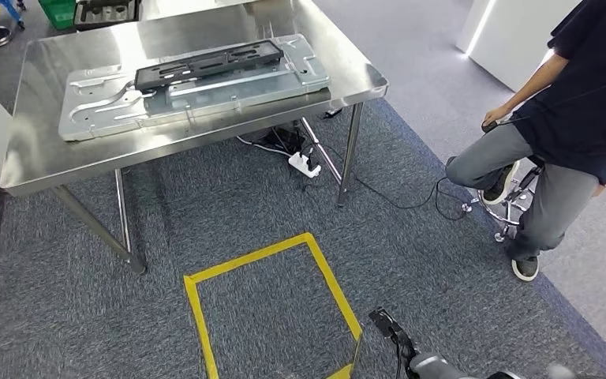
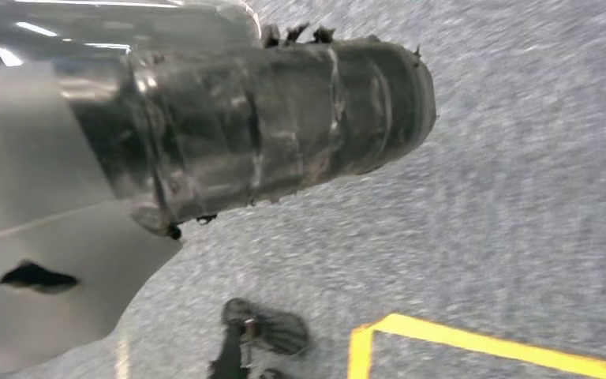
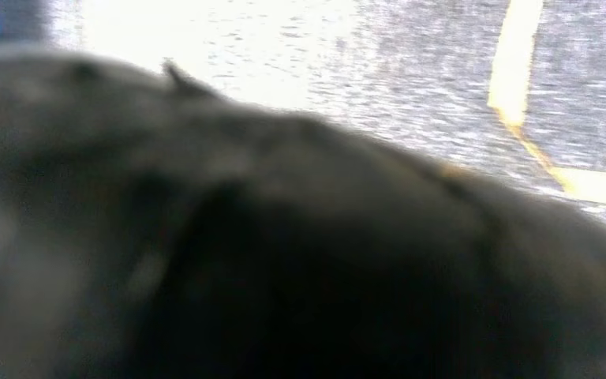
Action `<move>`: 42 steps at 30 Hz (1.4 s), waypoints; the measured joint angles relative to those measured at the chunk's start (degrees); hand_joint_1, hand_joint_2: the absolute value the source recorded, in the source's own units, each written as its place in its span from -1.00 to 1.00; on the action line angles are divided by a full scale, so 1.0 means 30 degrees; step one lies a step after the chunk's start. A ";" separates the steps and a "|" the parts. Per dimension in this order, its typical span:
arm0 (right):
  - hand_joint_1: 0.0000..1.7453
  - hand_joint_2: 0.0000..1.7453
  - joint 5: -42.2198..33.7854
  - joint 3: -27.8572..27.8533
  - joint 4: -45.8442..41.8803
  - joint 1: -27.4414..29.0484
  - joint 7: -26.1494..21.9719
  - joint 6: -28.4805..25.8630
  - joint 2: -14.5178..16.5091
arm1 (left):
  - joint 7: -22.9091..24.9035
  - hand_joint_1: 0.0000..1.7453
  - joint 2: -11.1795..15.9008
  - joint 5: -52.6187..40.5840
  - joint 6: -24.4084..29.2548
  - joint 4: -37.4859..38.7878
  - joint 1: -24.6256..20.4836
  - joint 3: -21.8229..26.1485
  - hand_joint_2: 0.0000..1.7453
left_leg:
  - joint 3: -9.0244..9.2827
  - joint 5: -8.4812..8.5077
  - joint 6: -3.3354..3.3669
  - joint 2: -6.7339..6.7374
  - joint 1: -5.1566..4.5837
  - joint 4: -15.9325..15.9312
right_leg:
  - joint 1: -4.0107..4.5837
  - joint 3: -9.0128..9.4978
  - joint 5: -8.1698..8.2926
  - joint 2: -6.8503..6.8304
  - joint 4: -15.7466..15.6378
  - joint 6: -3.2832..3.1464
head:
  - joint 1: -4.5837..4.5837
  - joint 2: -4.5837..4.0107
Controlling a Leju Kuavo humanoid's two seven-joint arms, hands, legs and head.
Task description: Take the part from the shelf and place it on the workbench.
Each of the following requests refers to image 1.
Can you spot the person's right hand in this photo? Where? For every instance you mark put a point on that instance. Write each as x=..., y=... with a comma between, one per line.
x=499, y=116

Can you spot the person's left hand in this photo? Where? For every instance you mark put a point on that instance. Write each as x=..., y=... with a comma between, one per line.
x=603, y=188

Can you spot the black handheld controller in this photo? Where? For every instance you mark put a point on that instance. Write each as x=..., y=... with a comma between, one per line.
x=488, y=127

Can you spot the black plastic plate holder part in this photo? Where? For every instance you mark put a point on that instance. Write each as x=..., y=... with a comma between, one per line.
x=149, y=79

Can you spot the person's right forearm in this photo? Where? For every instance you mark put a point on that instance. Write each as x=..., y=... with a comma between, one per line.
x=533, y=86

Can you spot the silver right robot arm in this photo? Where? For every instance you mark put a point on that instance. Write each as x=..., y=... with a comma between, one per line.
x=433, y=366

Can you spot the stainless steel workbench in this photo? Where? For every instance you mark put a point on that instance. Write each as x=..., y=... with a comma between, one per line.
x=47, y=157

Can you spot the white lit partition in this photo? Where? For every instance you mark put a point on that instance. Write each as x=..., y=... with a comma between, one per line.
x=507, y=42

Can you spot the person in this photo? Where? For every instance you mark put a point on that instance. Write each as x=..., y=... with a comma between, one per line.
x=585, y=104

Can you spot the chrome stool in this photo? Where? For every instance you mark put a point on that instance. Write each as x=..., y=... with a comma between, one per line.
x=509, y=222

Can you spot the white power strip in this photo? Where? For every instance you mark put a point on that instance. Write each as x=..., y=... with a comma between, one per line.
x=303, y=165

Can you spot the stamped sheet metal panel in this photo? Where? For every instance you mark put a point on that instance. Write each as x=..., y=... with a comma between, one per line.
x=230, y=91

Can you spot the yellow floor tape square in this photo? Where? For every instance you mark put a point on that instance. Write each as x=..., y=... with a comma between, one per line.
x=251, y=257

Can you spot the black foam tool case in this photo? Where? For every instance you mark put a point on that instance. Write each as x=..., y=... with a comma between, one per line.
x=104, y=13

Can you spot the green plastic crate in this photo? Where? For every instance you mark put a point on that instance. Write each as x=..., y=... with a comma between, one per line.
x=60, y=13

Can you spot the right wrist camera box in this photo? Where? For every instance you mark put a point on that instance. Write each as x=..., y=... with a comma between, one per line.
x=384, y=321

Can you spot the blue metal frame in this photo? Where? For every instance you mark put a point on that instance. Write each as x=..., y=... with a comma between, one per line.
x=5, y=8

